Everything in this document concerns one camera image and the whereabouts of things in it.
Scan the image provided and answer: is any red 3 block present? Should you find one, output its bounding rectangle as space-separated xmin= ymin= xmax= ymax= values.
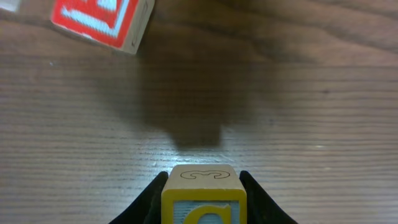
xmin=51 ymin=0 xmax=155 ymax=55

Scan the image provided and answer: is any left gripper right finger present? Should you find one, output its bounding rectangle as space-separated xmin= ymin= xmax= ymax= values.
xmin=239 ymin=170 xmax=298 ymax=224

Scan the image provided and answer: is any yellow C block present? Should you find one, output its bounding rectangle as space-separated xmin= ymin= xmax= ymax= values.
xmin=161 ymin=164 xmax=248 ymax=224

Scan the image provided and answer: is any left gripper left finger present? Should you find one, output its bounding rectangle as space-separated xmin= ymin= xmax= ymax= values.
xmin=109 ymin=171 xmax=169 ymax=224

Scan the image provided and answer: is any red U block lower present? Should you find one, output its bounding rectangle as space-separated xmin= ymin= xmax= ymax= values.
xmin=0 ymin=0 xmax=21 ymax=12

